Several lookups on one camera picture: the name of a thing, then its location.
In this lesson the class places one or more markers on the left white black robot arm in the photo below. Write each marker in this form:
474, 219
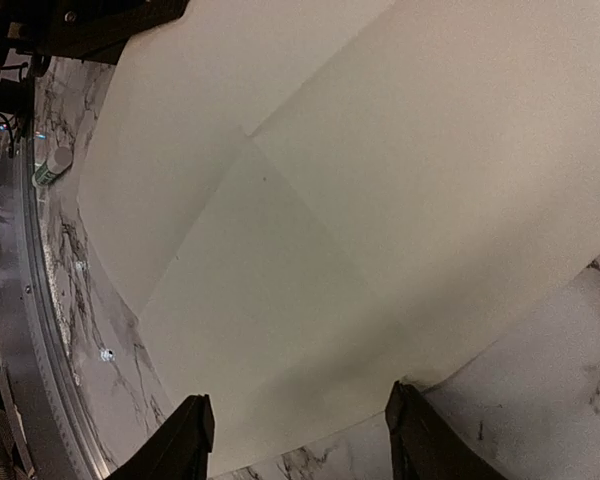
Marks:
84, 30

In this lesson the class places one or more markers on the aluminium front table rail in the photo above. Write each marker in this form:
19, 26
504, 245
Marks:
54, 436

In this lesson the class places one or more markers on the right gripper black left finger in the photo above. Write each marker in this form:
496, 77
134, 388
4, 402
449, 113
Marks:
180, 447

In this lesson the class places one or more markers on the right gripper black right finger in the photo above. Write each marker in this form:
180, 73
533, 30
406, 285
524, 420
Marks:
424, 446

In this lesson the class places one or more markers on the green white glue stick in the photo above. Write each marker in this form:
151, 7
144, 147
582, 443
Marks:
55, 166

